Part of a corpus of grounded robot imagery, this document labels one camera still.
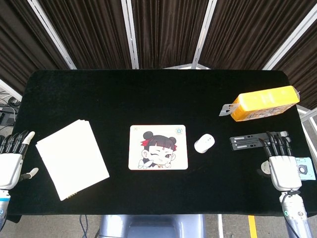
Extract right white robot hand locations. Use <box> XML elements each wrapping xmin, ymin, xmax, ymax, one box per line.
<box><xmin>257</xmin><ymin>131</ymin><xmax>303</xmax><ymax>192</ymax></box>

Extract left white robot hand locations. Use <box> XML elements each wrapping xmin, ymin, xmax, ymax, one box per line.
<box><xmin>0</xmin><ymin>130</ymin><xmax>40</xmax><ymax>190</ymax></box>

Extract white computer mouse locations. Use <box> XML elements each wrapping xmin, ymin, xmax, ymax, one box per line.
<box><xmin>194</xmin><ymin>133</ymin><xmax>215</xmax><ymax>154</ymax></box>

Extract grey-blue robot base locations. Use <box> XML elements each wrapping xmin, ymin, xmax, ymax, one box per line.
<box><xmin>98</xmin><ymin>214</ymin><xmax>206</xmax><ymax>238</ymax></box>

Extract cartoon girl mouse pad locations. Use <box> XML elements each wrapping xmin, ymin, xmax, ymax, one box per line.
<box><xmin>128</xmin><ymin>124</ymin><xmax>189</xmax><ymax>171</ymax></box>

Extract teal small product box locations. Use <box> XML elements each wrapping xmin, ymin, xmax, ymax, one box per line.
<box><xmin>296</xmin><ymin>156</ymin><xmax>317</xmax><ymax>181</ymax></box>

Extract black folding laptop stand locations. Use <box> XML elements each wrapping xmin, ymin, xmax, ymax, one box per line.
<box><xmin>229</xmin><ymin>130</ymin><xmax>290</xmax><ymax>151</ymax></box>

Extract white paper notebook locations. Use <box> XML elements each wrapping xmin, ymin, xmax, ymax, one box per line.
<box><xmin>35</xmin><ymin>119</ymin><xmax>110</xmax><ymax>202</ymax></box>

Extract yellow snack package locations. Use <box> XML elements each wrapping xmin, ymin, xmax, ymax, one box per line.
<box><xmin>218</xmin><ymin>85</ymin><xmax>301</xmax><ymax>123</ymax></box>

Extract dark brown curtain panel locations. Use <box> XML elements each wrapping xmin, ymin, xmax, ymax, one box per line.
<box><xmin>199</xmin><ymin>0</ymin><xmax>317</xmax><ymax>70</ymax></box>
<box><xmin>37</xmin><ymin>0</ymin><xmax>132</xmax><ymax>70</ymax></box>
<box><xmin>131</xmin><ymin>0</ymin><xmax>211</xmax><ymax>69</ymax></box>
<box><xmin>272</xmin><ymin>21</ymin><xmax>317</xmax><ymax>110</ymax></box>
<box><xmin>0</xmin><ymin>0</ymin><xmax>70</xmax><ymax>95</ymax></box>

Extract black velvet tablecloth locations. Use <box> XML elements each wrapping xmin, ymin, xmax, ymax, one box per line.
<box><xmin>6</xmin><ymin>69</ymin><xmax>313</xmax><ymax>223</ymax></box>

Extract white metal floor frame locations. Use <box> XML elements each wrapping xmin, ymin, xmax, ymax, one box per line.
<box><xmin>296</xmin><ymin>104</ymin><xmax>317</xmax><ymax>131</ymax></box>

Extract tangled floor cables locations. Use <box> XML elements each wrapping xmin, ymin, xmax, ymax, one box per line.
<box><xmin>0</xmin><ymin>90</ymin><xmax>21</xmax><ymax>131</ymax></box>

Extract white screen frame post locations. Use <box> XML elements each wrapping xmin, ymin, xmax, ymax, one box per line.
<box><xmin>27</xmin><ymin>0</ymin><xmax>77</xmax><ymax>70</ymax></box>
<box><xmin>192</xmin><ymin>0</ymin><xmax>218</xmax><ymax>70</ymax></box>
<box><xmin>0</xmin><ymin>78</ymin><xmax>23</xmax><ymax>102</ymax></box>
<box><xmin>120</xmin><ymin>0</ymin><xmax>140</xmax><ymax>70</ymax></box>
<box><xmin>262</xmin><ymin>3</ymin><xmax>317</xmax><ymax>70</ymax></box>

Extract blue floor cable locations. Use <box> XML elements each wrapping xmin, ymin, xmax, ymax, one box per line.
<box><xmin>78</xmin><ymin>214</ymin><xmax>89</xmax><ymax>238</ymax></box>

